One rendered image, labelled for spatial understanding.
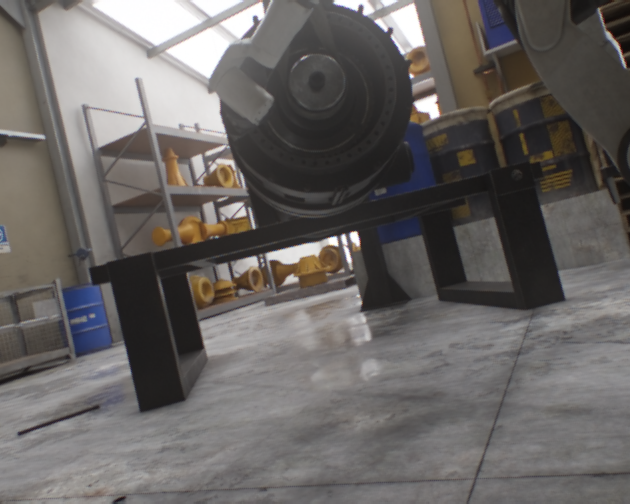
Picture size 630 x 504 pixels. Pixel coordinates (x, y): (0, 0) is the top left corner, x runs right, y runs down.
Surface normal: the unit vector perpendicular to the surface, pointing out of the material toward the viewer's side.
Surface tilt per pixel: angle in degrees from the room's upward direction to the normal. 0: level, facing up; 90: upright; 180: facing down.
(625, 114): 90
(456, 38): 90
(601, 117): 90
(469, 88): 90
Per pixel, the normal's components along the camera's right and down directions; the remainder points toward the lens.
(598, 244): -0.44, 0.07
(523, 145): -0.76, 0.16
